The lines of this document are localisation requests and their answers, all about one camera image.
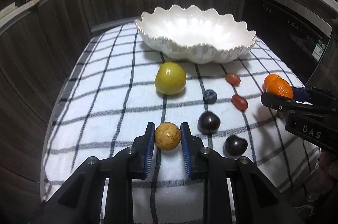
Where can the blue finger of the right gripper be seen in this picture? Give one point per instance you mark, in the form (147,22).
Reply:
(277,102)
(300,94)

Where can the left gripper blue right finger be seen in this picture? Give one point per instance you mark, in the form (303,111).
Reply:
(186,142)

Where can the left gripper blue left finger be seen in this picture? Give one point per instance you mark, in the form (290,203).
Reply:
(148,145)

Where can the brown longan fruit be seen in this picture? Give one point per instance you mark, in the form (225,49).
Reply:
(167,136)

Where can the orange mandarin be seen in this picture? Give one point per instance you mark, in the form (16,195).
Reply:
(280,87)
(268,79)

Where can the dark purple grape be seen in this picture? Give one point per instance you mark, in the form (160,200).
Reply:
(235,146)
(208,123)

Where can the red grape tomato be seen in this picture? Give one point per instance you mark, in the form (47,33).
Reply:
(232,79)
(239,102)

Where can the blueberry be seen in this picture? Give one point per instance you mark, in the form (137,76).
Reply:
(210,96)

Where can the green round apple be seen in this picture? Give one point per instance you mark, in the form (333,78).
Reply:
(170,79)

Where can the person right hand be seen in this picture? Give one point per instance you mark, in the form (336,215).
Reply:
(328,164)

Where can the built-in black dishwasher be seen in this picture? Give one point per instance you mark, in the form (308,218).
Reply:
(296,41)

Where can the white blue checkered cloth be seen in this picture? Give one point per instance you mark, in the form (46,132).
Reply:
(110,97)

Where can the white scalloped ceramic bowl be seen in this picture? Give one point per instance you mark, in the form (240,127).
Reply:
(200,36)

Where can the dark wood base cabinets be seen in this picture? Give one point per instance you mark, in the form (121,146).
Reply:
(40,43)

